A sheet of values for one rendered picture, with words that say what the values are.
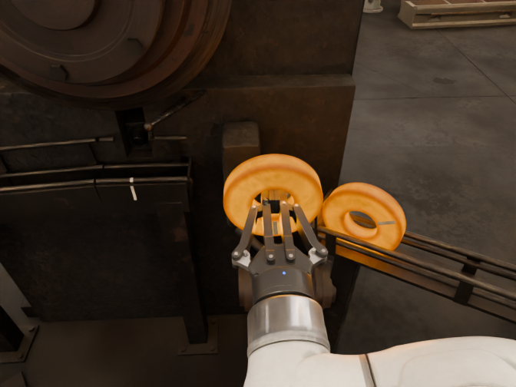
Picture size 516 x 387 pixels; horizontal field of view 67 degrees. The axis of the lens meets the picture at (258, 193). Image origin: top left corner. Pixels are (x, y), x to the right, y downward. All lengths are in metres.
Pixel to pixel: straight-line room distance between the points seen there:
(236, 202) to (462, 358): 0.36
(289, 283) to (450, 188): 1.70
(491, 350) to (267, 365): 0.20
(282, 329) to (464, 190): 1.77
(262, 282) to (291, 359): 0.10
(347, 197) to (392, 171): 1.38
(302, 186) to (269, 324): 0.24
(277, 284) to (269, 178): 0.18
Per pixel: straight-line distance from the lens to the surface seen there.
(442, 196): 2.04
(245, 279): 0.89
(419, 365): 0.39
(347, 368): 0.40
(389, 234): 0.76
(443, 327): 1.56
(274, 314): 0.43
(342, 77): 0.89
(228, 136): 0.81
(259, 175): 0.56
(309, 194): 0.60
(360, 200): 0.73
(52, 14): 0.63
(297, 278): 0.47
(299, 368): 0.40
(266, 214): 0.56
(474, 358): 0.40
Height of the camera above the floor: 1.25
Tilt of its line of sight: 42 degrees down
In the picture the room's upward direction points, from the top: straight up
